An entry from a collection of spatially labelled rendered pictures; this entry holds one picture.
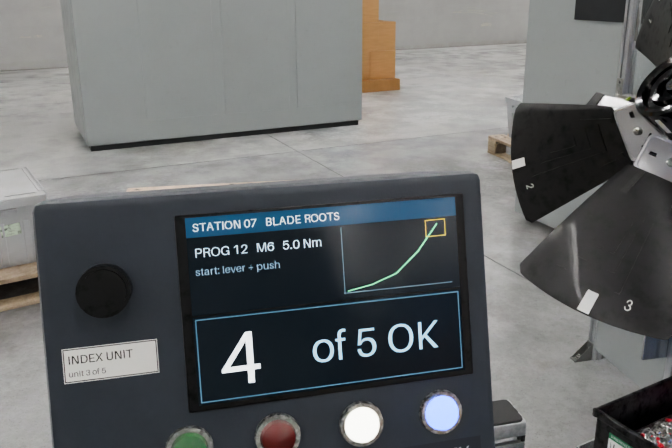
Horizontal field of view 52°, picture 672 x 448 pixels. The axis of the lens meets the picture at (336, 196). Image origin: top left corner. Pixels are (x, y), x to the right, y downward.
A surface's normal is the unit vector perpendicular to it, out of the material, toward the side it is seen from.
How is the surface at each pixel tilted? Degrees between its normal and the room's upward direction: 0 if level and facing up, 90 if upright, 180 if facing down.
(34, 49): 90
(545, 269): 53
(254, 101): 90
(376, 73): 90
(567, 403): 0
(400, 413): 75
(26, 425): 0
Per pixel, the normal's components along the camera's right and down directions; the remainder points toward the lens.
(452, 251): 0.22, 0.03
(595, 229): -0.40, -0.39
